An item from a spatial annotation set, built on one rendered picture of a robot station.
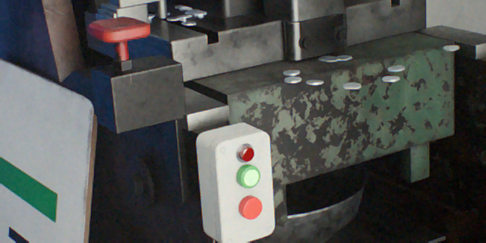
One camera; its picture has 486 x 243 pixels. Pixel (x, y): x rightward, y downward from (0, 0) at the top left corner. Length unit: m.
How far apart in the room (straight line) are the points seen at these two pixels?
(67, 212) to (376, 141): 0.51
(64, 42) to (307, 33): 0.44
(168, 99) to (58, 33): 0.47
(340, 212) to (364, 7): 0.32
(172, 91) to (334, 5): 0.32
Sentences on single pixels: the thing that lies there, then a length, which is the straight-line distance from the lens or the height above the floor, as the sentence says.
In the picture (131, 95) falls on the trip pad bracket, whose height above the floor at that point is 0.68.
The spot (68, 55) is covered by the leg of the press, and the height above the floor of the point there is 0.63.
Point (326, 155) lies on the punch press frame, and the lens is 1.35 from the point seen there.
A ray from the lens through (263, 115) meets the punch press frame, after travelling 1.27.
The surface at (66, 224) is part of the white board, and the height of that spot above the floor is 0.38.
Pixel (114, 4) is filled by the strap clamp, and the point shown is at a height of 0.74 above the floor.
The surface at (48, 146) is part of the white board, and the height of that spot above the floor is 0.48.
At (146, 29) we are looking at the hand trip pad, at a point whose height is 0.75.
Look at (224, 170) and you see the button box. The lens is 1.12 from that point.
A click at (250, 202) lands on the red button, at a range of 1.14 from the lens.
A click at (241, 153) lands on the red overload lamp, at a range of 1.12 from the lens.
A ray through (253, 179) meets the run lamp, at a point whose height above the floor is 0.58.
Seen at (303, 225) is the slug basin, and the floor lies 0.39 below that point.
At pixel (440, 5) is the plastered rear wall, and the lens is 3.36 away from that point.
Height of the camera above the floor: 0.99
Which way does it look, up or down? 17 degrees down
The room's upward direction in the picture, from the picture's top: 4 degrees counter-clockwise
